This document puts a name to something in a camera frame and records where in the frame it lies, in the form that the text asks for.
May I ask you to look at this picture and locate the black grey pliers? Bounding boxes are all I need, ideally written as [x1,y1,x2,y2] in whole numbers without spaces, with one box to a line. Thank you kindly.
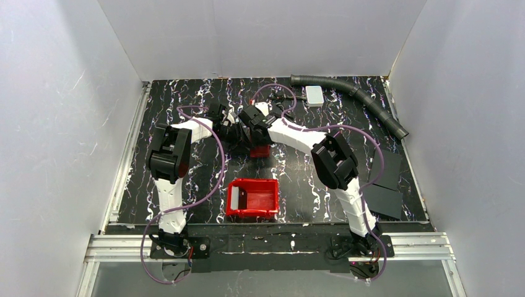
[267,93,306,109]

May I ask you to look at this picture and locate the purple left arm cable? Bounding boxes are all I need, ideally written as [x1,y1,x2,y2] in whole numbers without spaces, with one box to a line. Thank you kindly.
[140,105,227,286]

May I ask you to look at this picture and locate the grey corrugated hose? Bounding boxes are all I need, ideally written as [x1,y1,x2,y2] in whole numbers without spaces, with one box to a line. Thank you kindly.
[290,74,410,140]

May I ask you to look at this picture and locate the aluminium frame rail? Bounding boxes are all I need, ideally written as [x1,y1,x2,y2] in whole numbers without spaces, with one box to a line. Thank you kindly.
[80,77,463,296]

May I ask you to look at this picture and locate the lower black card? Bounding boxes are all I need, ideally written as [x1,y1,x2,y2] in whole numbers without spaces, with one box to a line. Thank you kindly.
[363,185,403,220]

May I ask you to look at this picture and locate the white rectangular box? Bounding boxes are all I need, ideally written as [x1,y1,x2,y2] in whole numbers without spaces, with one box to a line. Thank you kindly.
[305,85,324,108]

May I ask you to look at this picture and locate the black card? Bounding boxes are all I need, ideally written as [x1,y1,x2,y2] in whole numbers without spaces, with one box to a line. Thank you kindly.
[369,150,402,191]
[363,185,403,220]

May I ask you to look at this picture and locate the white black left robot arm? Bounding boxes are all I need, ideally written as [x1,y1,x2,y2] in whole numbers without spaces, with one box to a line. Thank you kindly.
[147,103,236,235]

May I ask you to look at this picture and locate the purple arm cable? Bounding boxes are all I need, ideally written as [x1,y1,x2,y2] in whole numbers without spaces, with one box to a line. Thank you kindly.
[140,105,227,286]
[251,84,388,283]

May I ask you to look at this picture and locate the red plastic bin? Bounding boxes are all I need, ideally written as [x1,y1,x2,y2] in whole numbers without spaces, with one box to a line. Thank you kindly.
[225,178,279,218]

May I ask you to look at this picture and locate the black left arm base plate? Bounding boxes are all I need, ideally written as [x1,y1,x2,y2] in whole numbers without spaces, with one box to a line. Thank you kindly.
[149,231,210,259]

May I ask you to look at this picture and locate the upper black card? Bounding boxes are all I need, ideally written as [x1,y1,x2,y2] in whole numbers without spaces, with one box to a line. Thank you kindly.
[369,150,402,191]

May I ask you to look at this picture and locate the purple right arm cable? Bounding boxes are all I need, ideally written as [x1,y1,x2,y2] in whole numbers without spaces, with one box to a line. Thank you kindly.
[251,84,388,283]

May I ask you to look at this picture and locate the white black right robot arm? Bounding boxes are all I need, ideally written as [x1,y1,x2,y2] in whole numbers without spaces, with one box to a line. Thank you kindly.
[239,105,376,238]

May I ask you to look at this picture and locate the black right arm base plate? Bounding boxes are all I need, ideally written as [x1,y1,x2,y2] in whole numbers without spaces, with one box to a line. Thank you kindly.
[324,235,395,261]

